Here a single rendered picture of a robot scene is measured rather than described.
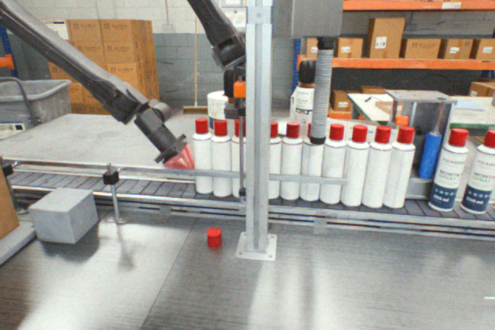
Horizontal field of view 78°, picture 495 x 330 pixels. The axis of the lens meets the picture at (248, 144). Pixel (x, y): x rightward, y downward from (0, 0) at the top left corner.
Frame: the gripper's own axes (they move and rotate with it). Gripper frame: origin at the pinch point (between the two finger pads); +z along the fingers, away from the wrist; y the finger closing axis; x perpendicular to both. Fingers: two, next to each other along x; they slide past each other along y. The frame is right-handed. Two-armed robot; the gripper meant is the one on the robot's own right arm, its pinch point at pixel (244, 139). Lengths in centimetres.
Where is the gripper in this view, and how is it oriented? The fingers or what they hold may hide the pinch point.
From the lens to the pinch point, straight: 83.8
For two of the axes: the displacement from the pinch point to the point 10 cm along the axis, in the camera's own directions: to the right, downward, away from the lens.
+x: -1.2, 3.6, -9.2
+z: -0.1, 9.3, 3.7
